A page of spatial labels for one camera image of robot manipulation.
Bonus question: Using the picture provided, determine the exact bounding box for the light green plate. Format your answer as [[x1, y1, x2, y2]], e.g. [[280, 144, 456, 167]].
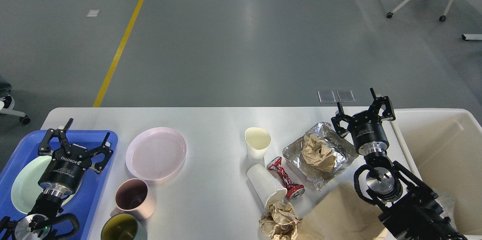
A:
[[11, 156, 79, 215]]

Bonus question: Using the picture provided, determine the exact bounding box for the lying white paper cup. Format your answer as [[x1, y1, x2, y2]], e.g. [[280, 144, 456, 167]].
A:
[[247, 164, 287, 209]]

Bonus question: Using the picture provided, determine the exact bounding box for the pink ribbed mug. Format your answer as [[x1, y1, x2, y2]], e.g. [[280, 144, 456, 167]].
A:
[[110, 178, 157, 220]]

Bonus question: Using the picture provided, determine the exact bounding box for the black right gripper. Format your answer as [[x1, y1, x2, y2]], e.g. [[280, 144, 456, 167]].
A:
[[331, 88, 396, 155]]

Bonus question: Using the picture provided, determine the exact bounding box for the blue plastic tray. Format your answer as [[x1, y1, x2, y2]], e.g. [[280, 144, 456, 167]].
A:
[[0, 130, 114, 240]]

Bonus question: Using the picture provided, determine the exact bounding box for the pink plate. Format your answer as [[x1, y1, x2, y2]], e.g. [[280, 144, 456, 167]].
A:
[[125, 127, 187, 181]]

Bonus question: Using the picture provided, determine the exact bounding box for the grey green mug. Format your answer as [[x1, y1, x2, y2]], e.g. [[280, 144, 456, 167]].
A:
[[100, 213, 148, 240]]

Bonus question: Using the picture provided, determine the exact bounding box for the beige plastic bin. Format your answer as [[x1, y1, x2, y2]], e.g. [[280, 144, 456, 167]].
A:
[[391, 108, 482, 240]]

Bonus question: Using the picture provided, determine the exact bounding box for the clear floor plate left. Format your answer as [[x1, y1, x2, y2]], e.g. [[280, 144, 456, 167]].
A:
[[318, 90, 336, 103]]

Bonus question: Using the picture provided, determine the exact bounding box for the clear floor plate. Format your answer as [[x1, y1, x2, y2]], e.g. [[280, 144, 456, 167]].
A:
[[318, 90, 336, 103], [336, 90, 356, 102]]

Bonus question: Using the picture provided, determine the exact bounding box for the clear floor plate right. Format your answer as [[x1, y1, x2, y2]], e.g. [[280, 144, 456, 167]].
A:
[[336, 90, 356, 102]]

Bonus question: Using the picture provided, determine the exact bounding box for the crumpled brown paper ball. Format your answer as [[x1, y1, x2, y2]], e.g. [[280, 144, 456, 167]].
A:
[[259, 202, 302, 240]]

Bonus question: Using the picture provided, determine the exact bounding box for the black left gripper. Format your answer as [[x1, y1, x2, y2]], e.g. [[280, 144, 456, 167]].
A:
[[38, 118, 114, 196]]

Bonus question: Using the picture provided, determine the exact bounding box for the crushed red soda can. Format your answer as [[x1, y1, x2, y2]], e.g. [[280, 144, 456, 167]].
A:
[[266, 156, 306, 200]]

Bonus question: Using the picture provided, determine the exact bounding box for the white bar base right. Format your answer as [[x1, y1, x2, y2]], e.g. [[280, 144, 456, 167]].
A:
[[461, 34, 482, 41]]

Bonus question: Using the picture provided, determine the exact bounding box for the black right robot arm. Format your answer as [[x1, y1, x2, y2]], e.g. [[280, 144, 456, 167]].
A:
[[331, 88, 465, 240]]

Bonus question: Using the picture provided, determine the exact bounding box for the upright white paper cup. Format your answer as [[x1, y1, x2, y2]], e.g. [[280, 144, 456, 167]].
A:
[[244, 127, 272, 161]]

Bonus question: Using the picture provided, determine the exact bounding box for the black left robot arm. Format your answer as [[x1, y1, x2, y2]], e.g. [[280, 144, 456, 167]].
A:
[[1, 118, 113, 240]]

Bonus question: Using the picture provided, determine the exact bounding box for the flat brown paper sheet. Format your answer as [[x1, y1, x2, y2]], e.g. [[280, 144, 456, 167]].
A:
[[297, 181, 388, 240]]

